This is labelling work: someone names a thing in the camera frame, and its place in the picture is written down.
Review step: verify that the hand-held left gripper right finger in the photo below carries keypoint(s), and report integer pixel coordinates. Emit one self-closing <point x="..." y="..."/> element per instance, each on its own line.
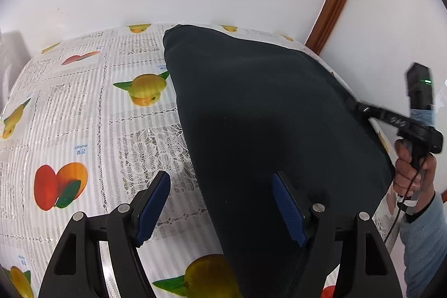
<point x="288" y="210"/>

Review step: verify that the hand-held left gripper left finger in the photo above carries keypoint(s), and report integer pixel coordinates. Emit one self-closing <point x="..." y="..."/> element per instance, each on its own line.
<point x="153" y="210"/>

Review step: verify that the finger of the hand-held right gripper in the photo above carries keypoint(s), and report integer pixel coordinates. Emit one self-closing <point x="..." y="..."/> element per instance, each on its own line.
<point x="359" y="107"/>

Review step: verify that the black sweatshirt with white print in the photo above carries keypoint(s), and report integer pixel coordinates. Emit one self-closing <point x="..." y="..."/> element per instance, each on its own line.
<point x="265" y="130"/>

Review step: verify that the person's right forearm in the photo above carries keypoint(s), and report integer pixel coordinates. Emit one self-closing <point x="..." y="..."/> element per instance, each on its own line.
<point x="426" y="249"/>

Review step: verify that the person's right hand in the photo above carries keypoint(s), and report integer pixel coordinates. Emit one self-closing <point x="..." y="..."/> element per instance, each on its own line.
<point x="405" y="172"/>

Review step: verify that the fruit print lace tablecloth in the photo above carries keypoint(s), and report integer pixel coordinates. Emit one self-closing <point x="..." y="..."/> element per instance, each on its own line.
<point x="87" y="116"/>

